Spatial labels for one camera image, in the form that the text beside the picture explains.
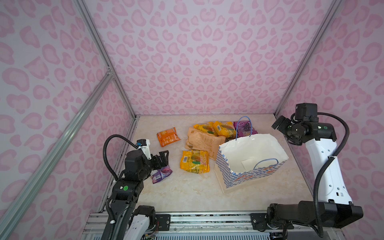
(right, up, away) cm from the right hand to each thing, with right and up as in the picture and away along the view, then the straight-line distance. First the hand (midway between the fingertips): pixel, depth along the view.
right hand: (281, 127), depth 72 cm
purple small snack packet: (-63, -28, +15) cm, 71 cm away
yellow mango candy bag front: (-42, -21, +18) cm, 50 cm away
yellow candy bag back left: (-31, 0, +34) cm, 46 cm away
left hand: (-58, -11, 0) cm, 59 cm away
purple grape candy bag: (-7, -1, +32) cm, 33 cm away
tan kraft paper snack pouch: (-33, -6, +23) cm, 41 cm away
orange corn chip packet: (-61, -7, +32) cm, 69 cm away
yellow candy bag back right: (-20, -2, +29) cm, 36 cm away
